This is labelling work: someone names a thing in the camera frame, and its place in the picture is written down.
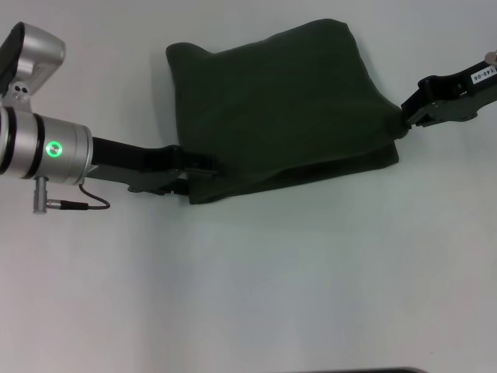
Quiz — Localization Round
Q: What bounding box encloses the dark green FREE! t-shirt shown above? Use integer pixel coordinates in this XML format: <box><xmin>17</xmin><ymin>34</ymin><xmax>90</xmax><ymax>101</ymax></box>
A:
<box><xmin>165</xmin><ymin>17</ymin><xmax>408</xmax><ymax>206</ymax></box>

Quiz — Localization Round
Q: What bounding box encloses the silver left cable connector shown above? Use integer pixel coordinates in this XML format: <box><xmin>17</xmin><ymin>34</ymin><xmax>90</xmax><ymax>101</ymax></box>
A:
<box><xmin>31</xmin><ymin>176</ymin><xmax>50</xmax><ymax>214</ymax></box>

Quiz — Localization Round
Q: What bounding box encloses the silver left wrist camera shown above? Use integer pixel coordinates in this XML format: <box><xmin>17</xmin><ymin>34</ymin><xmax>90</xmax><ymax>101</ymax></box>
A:
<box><xmin>0</xmin><ymin>22</ymin><xmax>67</xmax><ymax>113</ymax></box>

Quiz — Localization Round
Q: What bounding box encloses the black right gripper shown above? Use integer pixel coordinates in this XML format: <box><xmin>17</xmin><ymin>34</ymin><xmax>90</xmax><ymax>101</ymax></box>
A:
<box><xmin>399</xmin><ymin>58</ymin><xmax>497</xmax><ymax>129</ymax></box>

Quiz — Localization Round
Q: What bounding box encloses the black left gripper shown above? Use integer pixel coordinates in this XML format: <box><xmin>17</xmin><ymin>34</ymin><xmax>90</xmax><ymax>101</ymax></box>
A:
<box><xmin>83</xmin><ymin>135</ymin><xmax>219</xmax><ymax>198</ymax></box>

